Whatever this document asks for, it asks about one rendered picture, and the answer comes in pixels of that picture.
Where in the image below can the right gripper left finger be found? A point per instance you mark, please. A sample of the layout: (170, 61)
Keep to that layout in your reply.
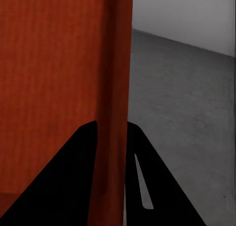
(60, 194)

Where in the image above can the storage box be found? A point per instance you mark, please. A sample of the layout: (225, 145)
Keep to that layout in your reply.
(63, 64)

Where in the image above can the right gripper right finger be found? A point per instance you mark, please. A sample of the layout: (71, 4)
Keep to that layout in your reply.
(171, 205)

